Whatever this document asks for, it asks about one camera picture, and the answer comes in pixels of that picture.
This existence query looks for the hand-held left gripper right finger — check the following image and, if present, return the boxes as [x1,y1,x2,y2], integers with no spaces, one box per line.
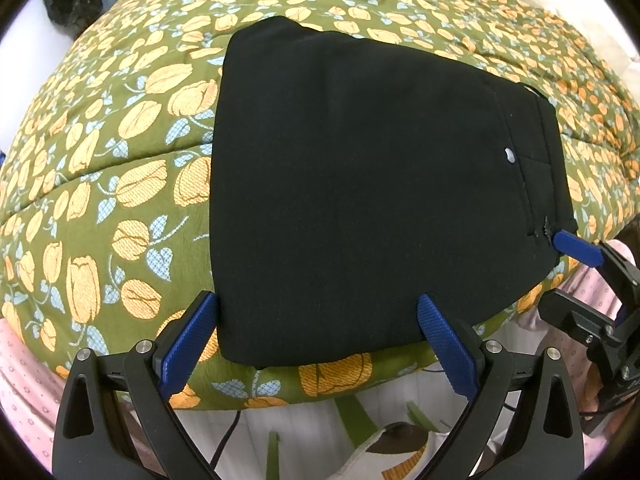
[416,292,584,480]

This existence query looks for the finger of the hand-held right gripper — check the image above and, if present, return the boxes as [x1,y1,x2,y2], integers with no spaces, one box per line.
[552,229,640,307]
[539,287,628,345]

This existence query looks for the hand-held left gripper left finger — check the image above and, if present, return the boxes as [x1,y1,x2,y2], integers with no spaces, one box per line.
[52,290,222,480]

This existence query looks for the black pants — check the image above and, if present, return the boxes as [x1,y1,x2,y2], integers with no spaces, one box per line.
[209,15,580,367]

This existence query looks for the green floral blanket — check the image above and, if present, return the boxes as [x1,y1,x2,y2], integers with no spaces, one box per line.
[0,0,640,411]

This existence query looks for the black cable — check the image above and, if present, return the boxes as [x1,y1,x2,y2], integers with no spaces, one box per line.
[209,409,247,480]

